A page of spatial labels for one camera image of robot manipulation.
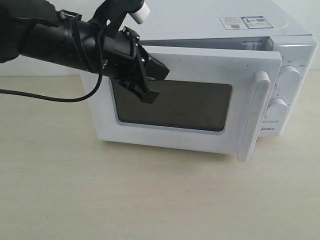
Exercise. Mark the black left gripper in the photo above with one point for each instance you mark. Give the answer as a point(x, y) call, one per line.
point(87, 46)

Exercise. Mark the white microwave door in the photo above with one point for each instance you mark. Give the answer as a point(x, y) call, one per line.
point(212, 100)

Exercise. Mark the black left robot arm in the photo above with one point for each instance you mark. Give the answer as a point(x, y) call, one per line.
point(29, 27)

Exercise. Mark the white Midea microwave oven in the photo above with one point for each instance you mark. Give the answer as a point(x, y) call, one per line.
point(196, 24)

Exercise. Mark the white instruction sticker label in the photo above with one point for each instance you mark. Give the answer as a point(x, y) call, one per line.
point(245, 23)

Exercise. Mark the lower white microwave knob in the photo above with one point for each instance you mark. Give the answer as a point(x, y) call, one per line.
point(277, 108)

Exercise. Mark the white microwave knob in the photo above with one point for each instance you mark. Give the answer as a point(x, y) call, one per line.
point(288, 75)
point(277, 108)

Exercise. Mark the upper white microwave knob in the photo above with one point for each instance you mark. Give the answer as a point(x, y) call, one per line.
point(288, 75)

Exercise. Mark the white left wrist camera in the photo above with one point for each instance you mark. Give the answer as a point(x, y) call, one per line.
point(141, 14)

